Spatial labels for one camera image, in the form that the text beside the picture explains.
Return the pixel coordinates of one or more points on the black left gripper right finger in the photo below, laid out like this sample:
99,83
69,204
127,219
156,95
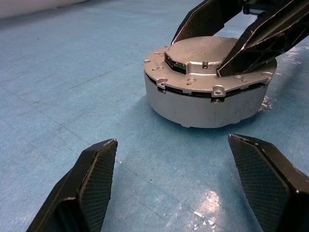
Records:
270,188

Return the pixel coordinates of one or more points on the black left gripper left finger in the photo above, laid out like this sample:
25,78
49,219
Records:
79,193

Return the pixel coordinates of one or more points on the silver round motor lid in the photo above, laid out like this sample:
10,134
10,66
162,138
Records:
193,48

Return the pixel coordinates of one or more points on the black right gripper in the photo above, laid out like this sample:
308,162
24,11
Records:
260,4

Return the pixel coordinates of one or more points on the silver round motor housing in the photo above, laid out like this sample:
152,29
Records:
205,111

